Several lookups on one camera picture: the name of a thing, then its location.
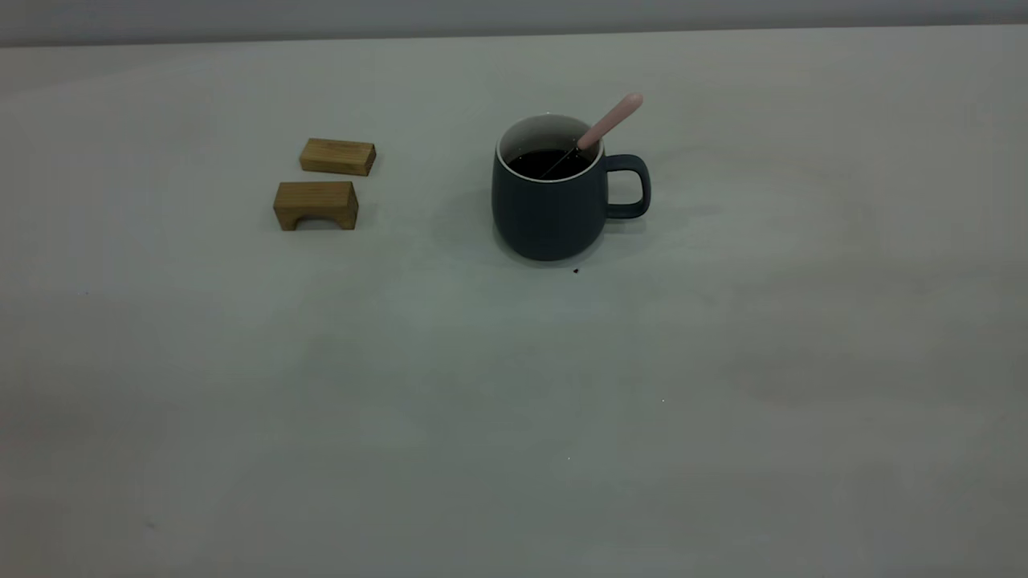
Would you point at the dark grey ceramic mug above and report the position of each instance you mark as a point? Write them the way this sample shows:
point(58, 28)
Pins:
point(546, 225)

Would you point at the dark coffee liquid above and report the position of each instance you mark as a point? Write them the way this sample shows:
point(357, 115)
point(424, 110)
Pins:
point(530, 164)

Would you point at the arched wooden block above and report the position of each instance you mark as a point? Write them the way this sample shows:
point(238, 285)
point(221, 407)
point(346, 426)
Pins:
point(317, 197)

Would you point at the flat rectangular wooden block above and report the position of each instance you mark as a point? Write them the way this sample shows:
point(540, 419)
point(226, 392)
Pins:
point(337, 156)

